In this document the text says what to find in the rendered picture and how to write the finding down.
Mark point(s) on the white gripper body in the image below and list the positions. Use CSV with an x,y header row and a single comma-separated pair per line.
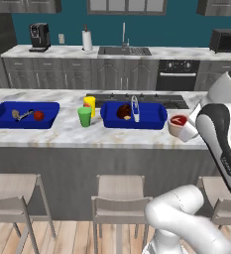
x,y
191,133

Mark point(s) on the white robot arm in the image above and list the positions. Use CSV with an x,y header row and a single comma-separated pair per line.
x,y
216,142

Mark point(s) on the blue tray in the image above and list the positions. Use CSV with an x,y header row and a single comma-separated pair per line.
x,y
8,123
150,119

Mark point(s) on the red bell pepper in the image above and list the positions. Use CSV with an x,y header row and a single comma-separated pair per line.
x,y
38,116

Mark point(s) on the garlic bulb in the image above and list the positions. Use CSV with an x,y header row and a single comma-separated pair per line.
x,y
15,114

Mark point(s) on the red and white steak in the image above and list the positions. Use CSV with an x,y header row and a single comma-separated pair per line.
x,y
177,121

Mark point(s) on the black hob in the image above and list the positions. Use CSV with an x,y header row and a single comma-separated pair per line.
x,y
166,99

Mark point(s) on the clear white utensil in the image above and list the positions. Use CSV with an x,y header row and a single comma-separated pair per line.
x,y
135,110

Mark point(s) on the grey lower cupboard run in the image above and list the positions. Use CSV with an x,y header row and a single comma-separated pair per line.
x,y
80,74
207,74

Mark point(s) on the beige stool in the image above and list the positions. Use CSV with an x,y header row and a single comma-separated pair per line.
x,y
216,191
120,195
11,191

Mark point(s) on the brown steak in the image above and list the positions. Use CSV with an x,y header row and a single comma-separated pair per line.
x,y
123,111

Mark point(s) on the black toaster oven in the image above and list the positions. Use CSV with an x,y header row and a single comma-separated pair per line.
x,y
226,40

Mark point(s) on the yellow cup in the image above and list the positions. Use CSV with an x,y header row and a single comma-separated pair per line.
x,y
90,101

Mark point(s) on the green cup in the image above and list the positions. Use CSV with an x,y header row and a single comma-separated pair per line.
x,y
84,117

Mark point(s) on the dark sink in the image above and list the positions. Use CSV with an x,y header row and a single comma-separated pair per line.
x,y
113,51

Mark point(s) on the silver tap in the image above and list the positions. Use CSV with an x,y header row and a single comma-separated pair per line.
x,y
123,34

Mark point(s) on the grey upper cupboard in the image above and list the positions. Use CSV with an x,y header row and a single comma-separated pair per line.
x,y
219,6
27,5

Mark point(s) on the white paper towel roll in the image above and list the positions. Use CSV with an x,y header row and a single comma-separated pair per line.
x,y
87,40

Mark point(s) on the grey framed window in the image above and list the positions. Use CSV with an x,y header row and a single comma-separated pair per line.
x,y
127,6

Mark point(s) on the grey and black utensil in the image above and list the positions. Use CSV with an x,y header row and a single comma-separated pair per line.
x,y
26,114

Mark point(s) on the black coffee machine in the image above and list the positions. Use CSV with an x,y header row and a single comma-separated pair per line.
x,y
39,36

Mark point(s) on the white wall outlet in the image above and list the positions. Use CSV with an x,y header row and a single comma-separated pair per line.
x,y
61,38

